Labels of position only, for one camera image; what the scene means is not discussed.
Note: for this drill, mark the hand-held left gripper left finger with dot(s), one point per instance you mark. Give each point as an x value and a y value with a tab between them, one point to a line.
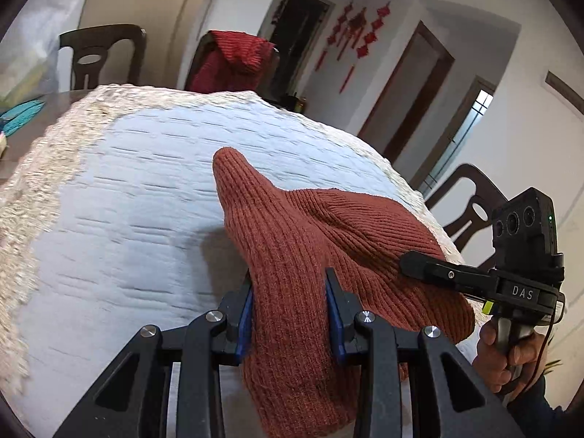
245	328

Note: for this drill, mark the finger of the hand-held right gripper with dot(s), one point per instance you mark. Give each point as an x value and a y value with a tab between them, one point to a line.
447	274

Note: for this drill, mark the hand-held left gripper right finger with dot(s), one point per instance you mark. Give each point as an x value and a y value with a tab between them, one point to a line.
335	324

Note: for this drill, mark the rust red knit sweater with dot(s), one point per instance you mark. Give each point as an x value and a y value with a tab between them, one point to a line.
319	237

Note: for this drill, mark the person's right forearm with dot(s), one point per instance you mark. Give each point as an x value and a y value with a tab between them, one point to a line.
534	410

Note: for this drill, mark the person's right hand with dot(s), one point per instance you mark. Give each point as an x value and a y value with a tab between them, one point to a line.
529	351

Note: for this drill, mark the dark wooden chair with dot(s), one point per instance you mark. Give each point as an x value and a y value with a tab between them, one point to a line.
269	77
461	178
132	36

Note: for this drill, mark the blue quilted lace-edged table cover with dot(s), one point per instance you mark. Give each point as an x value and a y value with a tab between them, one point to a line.
137	191

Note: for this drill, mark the brown wooden door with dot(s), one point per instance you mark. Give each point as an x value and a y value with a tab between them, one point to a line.
410	100

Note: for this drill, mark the red checked garment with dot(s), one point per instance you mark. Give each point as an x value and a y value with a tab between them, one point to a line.
228	59

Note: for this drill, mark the dark open doorway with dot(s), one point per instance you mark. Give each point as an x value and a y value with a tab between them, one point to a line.
301	32

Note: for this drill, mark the teal woven item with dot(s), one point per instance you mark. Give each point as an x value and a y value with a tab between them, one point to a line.
23	114

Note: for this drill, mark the clear plastic bag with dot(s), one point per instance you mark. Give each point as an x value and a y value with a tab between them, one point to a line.
23	73

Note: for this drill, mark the window with brown frame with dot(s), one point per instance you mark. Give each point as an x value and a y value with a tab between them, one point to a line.
474	114

